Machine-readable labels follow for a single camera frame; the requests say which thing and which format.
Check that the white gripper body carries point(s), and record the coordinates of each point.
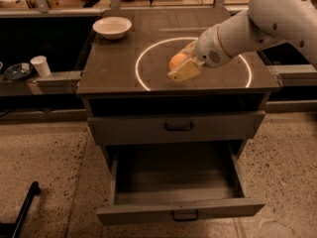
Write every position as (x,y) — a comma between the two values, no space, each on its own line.
(208,49)

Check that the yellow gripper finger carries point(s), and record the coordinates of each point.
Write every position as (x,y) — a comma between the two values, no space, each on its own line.
(189,49)
(187,70)

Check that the orange fruit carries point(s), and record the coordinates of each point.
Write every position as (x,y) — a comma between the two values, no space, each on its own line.
(176,61)

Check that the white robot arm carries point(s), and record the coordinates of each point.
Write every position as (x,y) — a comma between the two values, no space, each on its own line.
(265,23)

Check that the grey drawer cabinet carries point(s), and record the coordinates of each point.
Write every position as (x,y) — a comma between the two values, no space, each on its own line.
(128,77)

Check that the grey upper drawer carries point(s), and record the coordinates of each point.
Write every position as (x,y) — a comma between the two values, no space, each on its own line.
(133,130)

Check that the grey open middle drawer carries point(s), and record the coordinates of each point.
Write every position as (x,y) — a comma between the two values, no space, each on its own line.
(148,182)

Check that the white paper bowl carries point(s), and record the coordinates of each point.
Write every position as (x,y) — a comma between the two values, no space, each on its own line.
(112,28)

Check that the white paper cup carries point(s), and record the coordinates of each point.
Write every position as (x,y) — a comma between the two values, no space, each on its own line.
(41,65)

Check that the black metal bar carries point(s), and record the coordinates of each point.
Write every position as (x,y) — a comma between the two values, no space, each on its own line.
(12,230)

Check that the black upper drawer handle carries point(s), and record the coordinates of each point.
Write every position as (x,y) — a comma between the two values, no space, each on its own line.
(178,127)

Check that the black drawer handle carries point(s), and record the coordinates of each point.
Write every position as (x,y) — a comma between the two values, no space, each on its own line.
(178,127)
(184,216)

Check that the black middle drawer handle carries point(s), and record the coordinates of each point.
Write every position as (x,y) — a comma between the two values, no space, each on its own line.
(184,216)

